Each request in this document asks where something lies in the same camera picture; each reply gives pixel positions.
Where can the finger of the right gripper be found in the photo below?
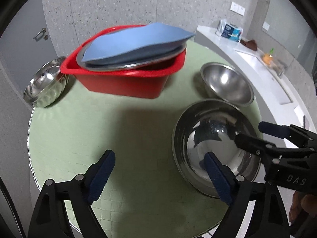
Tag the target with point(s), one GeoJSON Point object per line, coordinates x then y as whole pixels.
{"type": "Point", "coordinates": [295, 134]}
{"type": "Point", "coordinates": [257, 146]}

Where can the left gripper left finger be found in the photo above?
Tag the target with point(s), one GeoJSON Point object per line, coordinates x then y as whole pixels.
{"type": "Point", "coordinates": [86, 189]}

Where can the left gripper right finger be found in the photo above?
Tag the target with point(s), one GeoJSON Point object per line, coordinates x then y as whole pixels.
{"type": "Point", "coordinates": [235, 192]}

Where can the deep steel bowl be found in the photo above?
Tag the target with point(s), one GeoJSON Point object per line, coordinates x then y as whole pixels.
{"type": "Point", "coordinates": [211, 125]}

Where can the medium steel bowl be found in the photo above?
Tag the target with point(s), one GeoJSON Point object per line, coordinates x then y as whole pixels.
{"type": "Point", "coordinates": [226, 83]}

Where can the large wide steel bowl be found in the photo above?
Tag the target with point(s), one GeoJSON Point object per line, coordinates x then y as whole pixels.
{"type": "Point", "coordinates": [133, 59]}

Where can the light blue square plate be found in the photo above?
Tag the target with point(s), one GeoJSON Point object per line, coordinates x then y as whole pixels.
{"type": "Point", "coordinates": [136, 42]}

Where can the person's right hand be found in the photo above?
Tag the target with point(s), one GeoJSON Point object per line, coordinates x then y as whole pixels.
{"type": "Point", "coordinates": [301, 201]}

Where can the white counter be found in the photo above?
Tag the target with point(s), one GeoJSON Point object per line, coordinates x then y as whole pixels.
{"type": "Point", "coordinates": [277, 99]}

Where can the green table mat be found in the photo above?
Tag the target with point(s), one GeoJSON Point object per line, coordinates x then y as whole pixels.
{"type": "Point", "coordinates": [145, 195]}

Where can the sink faucet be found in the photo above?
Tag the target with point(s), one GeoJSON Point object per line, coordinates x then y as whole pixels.
{"type": "Point", "coordinates": [279, 67]}

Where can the orange bottle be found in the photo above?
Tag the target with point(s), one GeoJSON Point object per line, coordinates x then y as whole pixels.
{"type": "Point", "coordinates": [267, 57]}

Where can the brown cloth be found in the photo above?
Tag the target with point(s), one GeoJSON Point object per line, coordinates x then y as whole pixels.
{"type": "Point", "coordinates": [251, 44]}

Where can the small ribbed steel bowl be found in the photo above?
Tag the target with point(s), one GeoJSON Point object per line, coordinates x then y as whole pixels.
{"type": "Point", "coordinates": [47, 84]}

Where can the red plastic basin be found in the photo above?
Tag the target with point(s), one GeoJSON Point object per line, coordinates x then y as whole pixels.
{"type": "Point", "coordinates": [145, 82]}

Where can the blue tissue pack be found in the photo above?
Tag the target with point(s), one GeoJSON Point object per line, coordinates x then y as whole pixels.
{"type": "Point", "coordinates": [229, 31]}

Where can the grey door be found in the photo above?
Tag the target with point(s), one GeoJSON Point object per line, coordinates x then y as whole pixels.
{"type": "Point", "coordinates": [22, 56]}

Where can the single wall socket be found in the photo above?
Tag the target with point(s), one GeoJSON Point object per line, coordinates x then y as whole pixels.
{"type": "Point", "coordinates": [265, 26]}

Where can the double wall switch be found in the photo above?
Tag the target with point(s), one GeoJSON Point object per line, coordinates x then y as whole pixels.
{"type": "Point", "coordinates": [237, 9]}

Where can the door handle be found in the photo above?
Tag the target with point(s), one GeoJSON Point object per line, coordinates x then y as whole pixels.
{"type": "Point", "coordinates": [41, 35]}

